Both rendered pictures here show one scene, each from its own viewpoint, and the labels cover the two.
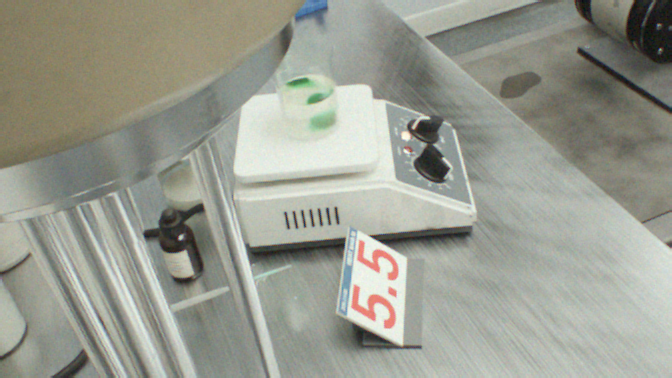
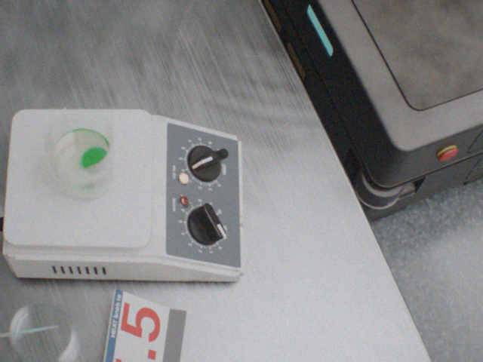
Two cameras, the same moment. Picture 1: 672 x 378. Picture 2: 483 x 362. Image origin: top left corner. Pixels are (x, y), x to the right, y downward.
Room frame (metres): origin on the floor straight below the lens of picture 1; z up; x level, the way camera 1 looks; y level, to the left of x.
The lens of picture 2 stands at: (0.22, -0.03, 1.54)
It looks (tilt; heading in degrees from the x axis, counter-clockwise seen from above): 67 degrees down; 345
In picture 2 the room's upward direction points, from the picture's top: 11 degrees clockwise
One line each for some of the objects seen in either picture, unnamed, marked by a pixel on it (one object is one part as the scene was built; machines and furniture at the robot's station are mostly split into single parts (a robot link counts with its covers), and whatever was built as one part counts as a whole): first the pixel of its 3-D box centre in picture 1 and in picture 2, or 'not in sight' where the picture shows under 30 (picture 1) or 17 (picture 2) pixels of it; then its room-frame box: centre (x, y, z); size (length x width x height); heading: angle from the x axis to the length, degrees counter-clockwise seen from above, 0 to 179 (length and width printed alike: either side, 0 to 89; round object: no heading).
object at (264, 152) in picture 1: (306, 130); (78, 177); (0.51, 0.02, 0.83); 0.12 x 0.12 x 0.01; 86
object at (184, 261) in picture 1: (177, 241); not in sight; (0.45, 0.14, 0.78); 0.03 x 0.03 x 0.07
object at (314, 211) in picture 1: (341, 166); (112, 197); (0.51, -0.01, 0.79); 0.22 x 0.13 x 0.08; 86
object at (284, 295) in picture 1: (275, 289); (42, 334); (0.40, 0.06, 0.76); 0.06 x 0.06 x 0.02
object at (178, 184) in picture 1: (185, 162); not in sight; (0.55, 0.14, 0.79); 0.06 x 0.06 x 0.08
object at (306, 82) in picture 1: (309, 87); (84, 152); (0.51, 0.01, 0.87); 0.06 x 0.05 x 0.08; 133
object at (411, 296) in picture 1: (383, 284); (143, 351); (0.38, -0.03, 0.77); 0.09 x 0.06 x 0.04; 168
